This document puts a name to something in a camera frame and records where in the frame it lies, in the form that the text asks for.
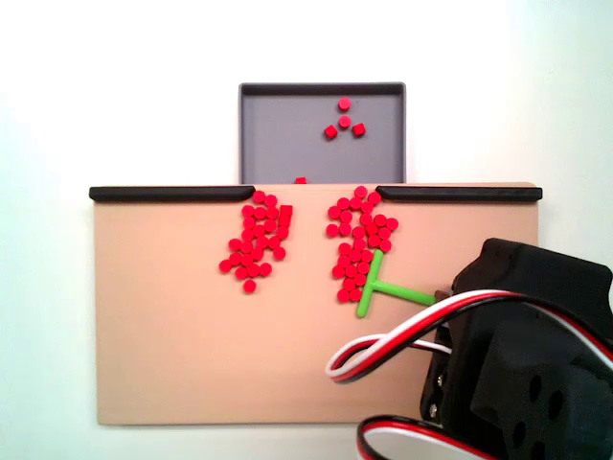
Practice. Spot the black guide bar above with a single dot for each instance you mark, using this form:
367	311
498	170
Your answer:
460	194
167	193

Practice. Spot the green T-shaped pusher tool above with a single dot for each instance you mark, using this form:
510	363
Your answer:
397	290

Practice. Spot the beige flat board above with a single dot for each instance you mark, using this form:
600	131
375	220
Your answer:
191	335

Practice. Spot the grey shallow tray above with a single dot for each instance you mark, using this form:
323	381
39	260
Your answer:
278	134

